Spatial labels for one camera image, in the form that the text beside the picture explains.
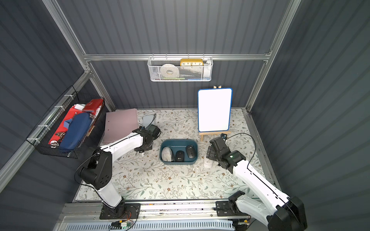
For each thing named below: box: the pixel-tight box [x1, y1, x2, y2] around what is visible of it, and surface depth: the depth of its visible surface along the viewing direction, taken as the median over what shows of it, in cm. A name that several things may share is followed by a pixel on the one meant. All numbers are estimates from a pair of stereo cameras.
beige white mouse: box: [161, 146, 172, 162], surface depth 91 cm
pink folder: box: [103, 108, 139, 143], surface depth 114 cm
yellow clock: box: [180, 58, 204, 66], surface depth 89 cm
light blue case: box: [142, 114, 155, 128], surface depth 114 cm
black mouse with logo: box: [174, 150, 185, 163], surface depth 93 cm
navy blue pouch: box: [60, 112, 93, 150], surface depth 71 cm
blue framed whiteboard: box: [197, 87, 233, 133], surface depth 90 cm
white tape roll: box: [159, 63, 180, 79], surface depth 86 cm
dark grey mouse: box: [185, 144, 196, 159], surface depth 96 cm
